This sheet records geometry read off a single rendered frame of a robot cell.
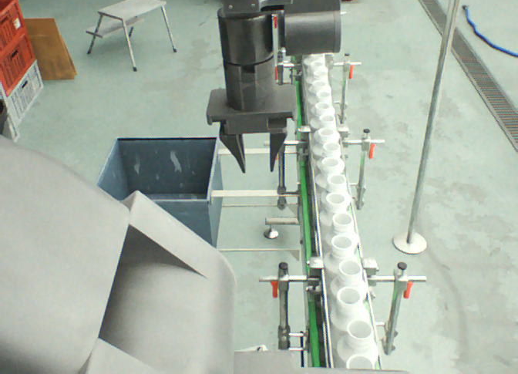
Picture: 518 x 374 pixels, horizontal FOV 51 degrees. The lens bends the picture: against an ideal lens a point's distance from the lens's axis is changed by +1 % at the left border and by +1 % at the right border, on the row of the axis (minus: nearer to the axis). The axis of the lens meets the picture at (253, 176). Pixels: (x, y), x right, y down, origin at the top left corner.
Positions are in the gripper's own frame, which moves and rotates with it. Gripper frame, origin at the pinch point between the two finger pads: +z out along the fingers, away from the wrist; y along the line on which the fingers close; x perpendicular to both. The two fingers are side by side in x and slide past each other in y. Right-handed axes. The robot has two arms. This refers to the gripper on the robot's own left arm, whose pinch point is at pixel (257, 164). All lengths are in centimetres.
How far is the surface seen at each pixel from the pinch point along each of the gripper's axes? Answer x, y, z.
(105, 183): -64, 48, 48
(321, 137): -46, -11, 25
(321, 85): -73, -13, 26
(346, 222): -19.3, -13.7, 26.8
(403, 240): -136, -55, 141
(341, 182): -30.9, -14.0, 26.4
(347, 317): 1.5, -11.6, 27.6
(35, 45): -315, 178, 103
